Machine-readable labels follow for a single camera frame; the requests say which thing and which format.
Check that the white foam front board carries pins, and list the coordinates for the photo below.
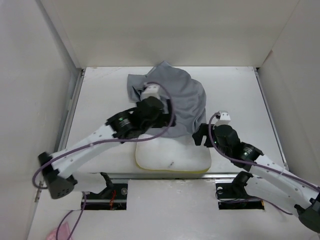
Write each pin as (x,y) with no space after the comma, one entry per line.
(167,210)

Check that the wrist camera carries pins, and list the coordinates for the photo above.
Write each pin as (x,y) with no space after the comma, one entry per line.
(222,118)
(151,90)

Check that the grey pillowcase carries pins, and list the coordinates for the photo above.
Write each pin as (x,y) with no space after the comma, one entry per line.
(188,96)

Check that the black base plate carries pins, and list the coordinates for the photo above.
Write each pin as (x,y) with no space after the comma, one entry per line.
(230,198)
(112,198)

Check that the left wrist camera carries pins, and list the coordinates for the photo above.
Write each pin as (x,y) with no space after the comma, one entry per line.
(151,90)

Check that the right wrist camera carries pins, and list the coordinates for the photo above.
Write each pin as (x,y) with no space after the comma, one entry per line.
(222,118)

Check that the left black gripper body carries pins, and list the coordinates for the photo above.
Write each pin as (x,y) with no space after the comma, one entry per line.
(161,121)

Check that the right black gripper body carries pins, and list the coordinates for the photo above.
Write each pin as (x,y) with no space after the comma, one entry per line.
(204,131)

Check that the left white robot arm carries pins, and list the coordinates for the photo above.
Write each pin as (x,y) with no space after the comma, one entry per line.
(59,168)

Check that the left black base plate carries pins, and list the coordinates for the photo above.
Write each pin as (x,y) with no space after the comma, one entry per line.
(112,198)

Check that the aluminium front rail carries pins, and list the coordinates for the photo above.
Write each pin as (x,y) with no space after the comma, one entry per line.
(171,175)

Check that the white pillow yellow edge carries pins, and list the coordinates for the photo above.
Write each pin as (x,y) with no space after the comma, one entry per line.
(179,154)

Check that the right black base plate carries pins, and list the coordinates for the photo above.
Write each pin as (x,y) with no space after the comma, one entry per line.
(230,198)

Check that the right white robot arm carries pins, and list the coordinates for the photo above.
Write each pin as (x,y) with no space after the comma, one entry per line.
(261,177)

